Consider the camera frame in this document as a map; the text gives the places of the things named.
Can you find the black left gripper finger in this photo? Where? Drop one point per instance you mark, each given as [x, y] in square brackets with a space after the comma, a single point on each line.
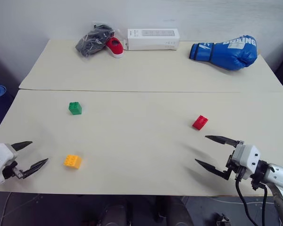
[21, 145]
[35, 167]

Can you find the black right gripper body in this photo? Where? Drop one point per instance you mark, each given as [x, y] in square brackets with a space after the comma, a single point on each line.
[234, 166]

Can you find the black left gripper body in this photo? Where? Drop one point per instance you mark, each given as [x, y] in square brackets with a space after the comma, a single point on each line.
[10, 171]

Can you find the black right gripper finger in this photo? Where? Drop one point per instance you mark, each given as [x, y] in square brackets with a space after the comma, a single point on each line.
[222, 139]
[211, 167]

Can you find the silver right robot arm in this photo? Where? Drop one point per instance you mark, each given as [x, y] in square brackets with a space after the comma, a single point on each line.
[279, 179]

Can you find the red toy brick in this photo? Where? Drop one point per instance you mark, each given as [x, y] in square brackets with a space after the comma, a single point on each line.
[200, 122]

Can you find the yellow toy brick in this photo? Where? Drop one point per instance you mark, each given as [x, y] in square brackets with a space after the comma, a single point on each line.
[72, 161]

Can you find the small black floor device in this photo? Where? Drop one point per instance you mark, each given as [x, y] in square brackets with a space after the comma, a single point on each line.
[222, 220]

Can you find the dark rounded black shape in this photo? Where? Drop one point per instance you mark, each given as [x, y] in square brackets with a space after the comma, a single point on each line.
[173, 213]

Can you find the green toy brick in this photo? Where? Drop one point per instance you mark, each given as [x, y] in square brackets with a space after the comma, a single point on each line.
[75, 108]

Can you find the blue boxing glove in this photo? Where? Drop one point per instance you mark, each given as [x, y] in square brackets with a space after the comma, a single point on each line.
[226, 53]

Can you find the dark rounded grey shape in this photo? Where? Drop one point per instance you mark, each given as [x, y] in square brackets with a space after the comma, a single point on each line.
[114, 215]

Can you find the white cardboard box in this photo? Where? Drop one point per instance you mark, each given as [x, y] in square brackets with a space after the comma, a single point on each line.
[153, 40]

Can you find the clear bag with black item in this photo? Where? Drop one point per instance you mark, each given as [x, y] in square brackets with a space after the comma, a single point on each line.
[93, 41]

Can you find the red slip-on shoe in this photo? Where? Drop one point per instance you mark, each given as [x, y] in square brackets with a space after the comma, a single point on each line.
[114, 47]

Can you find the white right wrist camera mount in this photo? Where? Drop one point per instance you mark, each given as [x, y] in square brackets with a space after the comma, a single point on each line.
[247, 157]

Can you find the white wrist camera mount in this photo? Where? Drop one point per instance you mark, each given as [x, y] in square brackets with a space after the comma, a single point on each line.
[247, 157]
[1, 156]

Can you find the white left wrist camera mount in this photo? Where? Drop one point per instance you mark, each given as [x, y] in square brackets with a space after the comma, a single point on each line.
[1, 156]

